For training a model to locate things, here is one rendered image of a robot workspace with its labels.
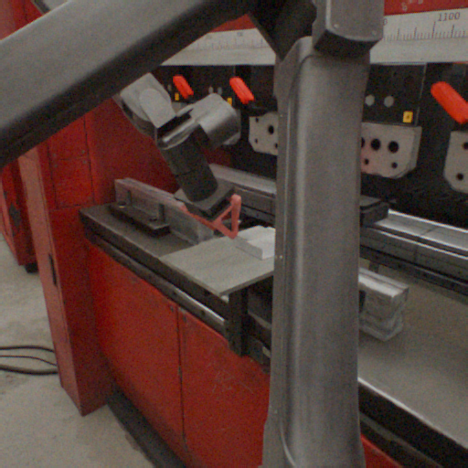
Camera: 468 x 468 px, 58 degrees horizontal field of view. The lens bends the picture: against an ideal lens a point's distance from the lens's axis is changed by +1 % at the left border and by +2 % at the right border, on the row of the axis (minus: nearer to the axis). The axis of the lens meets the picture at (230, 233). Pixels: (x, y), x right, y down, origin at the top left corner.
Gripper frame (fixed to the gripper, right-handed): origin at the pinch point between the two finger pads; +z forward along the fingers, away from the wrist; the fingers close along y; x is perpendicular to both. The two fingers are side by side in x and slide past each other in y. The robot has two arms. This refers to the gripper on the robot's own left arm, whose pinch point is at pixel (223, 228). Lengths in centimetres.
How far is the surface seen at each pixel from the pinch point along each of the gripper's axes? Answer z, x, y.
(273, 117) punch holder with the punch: -8.0, -22.6, 4.5
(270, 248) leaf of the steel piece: 11.0, -6.6, -0.8
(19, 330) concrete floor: 89, 60, 168
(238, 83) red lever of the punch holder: -14.8, -22.5, 11.2
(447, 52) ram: -16.7, -28.8, -25.9
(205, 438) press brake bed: 60, 27, 15
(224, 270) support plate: 5.0, 4.7, -2.3
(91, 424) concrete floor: 91, 56, 80
